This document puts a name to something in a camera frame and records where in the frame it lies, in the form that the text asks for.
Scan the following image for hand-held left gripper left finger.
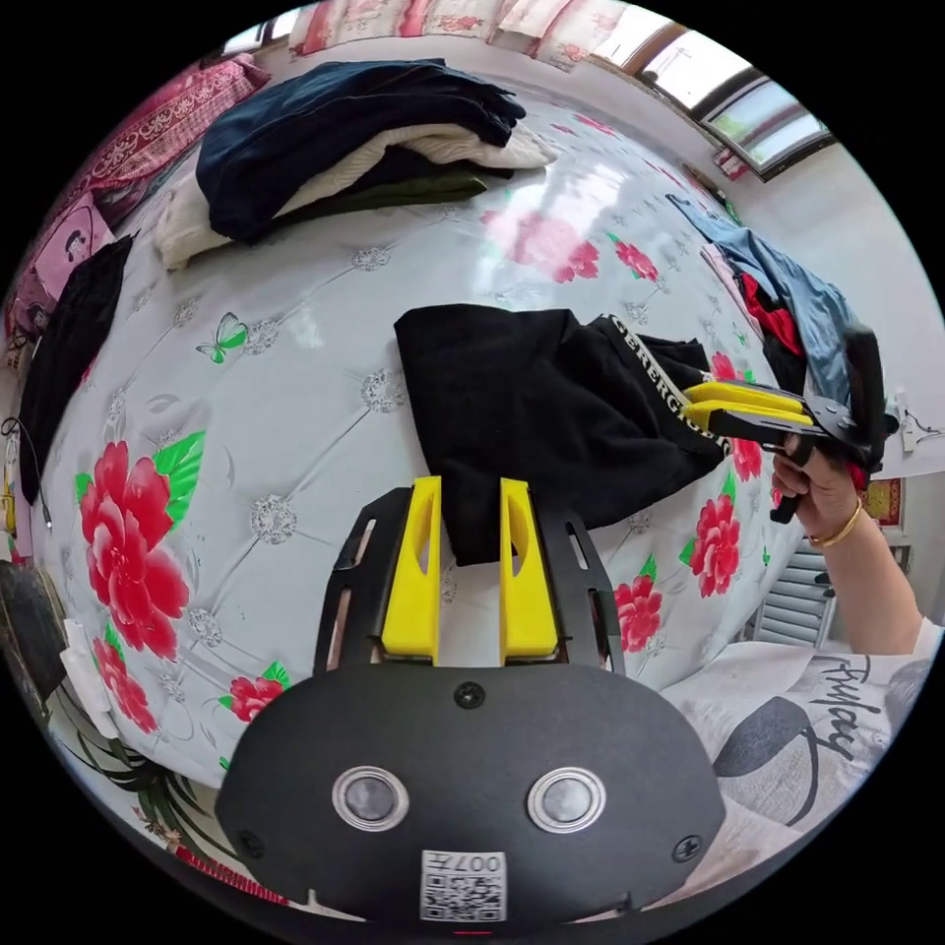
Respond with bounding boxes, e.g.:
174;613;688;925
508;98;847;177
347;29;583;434
381;475;443;660

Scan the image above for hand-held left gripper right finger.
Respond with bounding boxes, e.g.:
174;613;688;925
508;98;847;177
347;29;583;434
499;477;559;665

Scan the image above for black long pants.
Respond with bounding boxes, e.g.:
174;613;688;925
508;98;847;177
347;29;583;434
393;302;736;568

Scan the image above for person's right forearm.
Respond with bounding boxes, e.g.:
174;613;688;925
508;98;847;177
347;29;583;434
806;500;928;659

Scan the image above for person's right hand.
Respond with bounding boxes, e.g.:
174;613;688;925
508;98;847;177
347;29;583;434
770;433;865;544

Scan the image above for blue and red pile of clothes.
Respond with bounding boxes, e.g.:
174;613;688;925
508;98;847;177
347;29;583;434
665;193;865;404

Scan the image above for window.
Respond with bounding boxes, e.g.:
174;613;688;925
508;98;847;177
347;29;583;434
625;26;840;184

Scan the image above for person's body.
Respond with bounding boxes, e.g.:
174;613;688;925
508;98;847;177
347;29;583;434
661;616;943;876

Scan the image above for black garment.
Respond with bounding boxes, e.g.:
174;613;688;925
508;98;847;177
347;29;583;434
17;234;139;507

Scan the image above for navy and white pile of clothes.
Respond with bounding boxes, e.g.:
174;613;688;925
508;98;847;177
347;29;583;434
153;58;560;272

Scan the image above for pink cushion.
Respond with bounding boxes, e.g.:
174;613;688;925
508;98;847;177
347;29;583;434
3;193;118;370

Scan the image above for red patterned quilt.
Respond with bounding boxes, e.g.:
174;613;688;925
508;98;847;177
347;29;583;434
62;55;276;226

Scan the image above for black cable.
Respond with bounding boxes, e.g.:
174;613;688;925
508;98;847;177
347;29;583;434
1;415;54;528

